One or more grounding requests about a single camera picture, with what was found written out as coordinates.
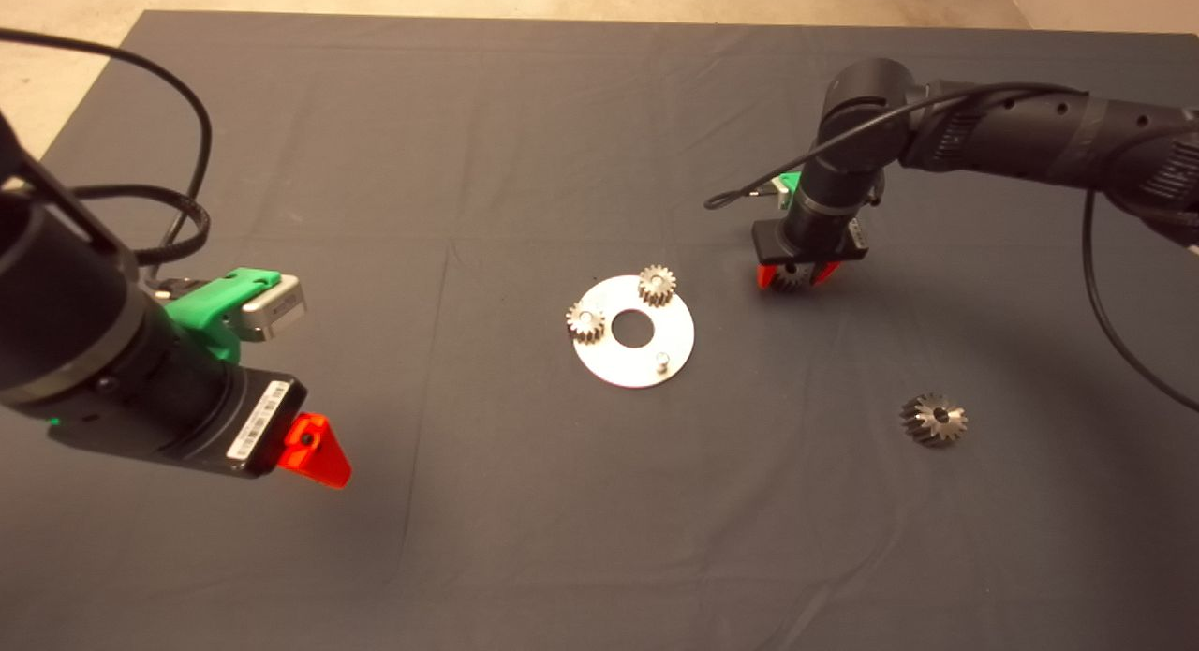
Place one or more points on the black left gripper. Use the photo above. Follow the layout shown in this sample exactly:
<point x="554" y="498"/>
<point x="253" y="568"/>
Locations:
<point x="262" y="426"/>

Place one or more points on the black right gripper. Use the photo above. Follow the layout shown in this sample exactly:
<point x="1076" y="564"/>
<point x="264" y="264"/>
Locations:
<point x="768" y="244"/>

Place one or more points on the small dark steel gear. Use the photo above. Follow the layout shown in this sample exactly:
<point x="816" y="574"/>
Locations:
<point x="794" y="284"/>

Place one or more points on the large steel gear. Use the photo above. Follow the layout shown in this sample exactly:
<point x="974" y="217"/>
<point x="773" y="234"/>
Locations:
<point x="923" y="433"/>

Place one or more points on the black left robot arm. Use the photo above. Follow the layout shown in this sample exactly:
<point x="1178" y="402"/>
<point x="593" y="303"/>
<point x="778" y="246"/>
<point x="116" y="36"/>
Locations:
<point x="56" y="323"/>

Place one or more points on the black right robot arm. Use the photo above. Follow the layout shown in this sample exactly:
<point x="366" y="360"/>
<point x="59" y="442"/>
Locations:
<point x="862" y="108"/>

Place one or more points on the round metal plate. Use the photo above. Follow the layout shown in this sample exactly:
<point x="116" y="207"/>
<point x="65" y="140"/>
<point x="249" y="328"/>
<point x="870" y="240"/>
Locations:
<point x="618" y="365"/>

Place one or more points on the dark grey table cloth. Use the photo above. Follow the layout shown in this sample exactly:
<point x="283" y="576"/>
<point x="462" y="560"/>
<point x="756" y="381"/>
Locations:
<point x="562" y="539"/>

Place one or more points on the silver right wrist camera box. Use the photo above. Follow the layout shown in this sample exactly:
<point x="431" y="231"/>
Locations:
<point x="783" y="198"/>

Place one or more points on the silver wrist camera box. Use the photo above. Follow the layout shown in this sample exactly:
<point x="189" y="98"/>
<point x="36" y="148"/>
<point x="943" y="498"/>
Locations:
<point x="783" y="198"/>
<point x="276" y="306"/>

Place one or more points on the green right camera mount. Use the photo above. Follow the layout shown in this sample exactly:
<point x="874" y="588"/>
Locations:
<point x="792" y="180"/>

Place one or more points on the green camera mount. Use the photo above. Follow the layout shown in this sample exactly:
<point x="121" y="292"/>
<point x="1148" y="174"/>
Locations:
<point x="211" y="304"/>
<point x="792" y="180"/>

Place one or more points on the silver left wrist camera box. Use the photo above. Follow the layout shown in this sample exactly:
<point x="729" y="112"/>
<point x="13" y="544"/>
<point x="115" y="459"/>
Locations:
<point x="276" y="306"/>

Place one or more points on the green left camera mount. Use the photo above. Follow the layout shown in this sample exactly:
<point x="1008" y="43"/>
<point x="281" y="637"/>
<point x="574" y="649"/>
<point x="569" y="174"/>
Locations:
<point x="211" y="304"/>

